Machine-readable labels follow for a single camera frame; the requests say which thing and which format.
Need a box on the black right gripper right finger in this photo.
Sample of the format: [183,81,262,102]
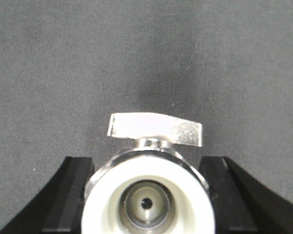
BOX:
[199,156,293,234]

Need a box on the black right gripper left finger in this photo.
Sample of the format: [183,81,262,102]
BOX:
[0,156,94,234]

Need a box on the black conveyor belt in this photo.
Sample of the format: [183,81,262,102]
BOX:
[0,0,293,230]

